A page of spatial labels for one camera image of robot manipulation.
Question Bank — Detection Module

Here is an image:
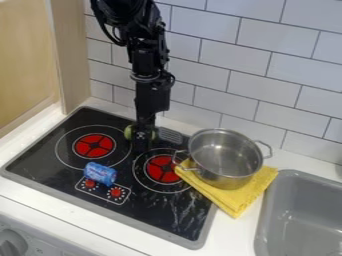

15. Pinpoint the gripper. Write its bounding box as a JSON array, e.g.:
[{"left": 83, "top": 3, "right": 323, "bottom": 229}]
[{"left": 130, "top": 78, "right": 174, "bottom": 155}]

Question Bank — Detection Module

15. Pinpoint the green spatula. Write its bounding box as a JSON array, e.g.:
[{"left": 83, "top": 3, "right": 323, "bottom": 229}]
[{"left": 122, "top": 123, "right": 186, "bottom": 147}]

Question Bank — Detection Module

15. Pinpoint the blue can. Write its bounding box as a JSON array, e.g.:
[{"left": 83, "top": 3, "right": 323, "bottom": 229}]
[{"left": 81, "top": 161, "right": 119, "bottom": 188}]

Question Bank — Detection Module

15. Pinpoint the toy stove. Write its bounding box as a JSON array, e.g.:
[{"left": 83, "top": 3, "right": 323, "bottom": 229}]
[{"left": 0, "top": 106, "right": 220, "bottom": 251}]

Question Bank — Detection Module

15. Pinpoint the silver pot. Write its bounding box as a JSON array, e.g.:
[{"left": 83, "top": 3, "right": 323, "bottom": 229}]
[{"left": 171, "top": 128, "right": 274, "bottom": 191}]

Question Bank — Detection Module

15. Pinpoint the yellow cloth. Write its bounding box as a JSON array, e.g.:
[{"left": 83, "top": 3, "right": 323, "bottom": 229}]
[{"left": 173, "top": 157, "right": 281, "bottom": 220}]

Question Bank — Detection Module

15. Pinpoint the toy sink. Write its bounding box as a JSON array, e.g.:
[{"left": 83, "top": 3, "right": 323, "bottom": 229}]
[{"left": 252, "top": 168, "right": 342, "bottom": 256}]

